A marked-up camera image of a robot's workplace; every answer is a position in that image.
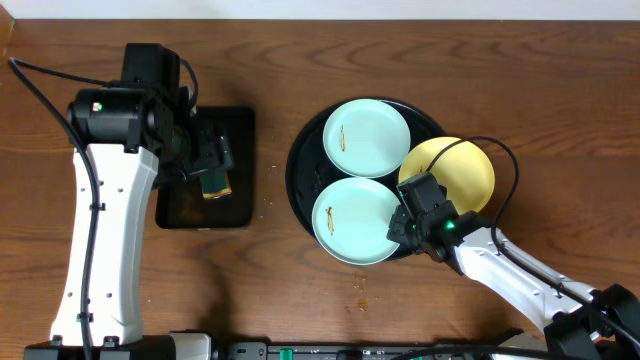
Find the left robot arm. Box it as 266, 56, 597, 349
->
24, 43, 233, 359

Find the green and yellow sponge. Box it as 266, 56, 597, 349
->
200, 171, 232, 200

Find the light blue plate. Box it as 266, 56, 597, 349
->
311, 177, 400, 266
322, 99, 411, 178

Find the black rectangular tray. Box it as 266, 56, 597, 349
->
155, 106, 256, 229

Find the yellow plate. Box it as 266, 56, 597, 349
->
398, 136, 495, 214

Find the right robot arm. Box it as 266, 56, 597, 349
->
388, 172, 639, 359

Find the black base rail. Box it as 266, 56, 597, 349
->
227, 340, 501, 360

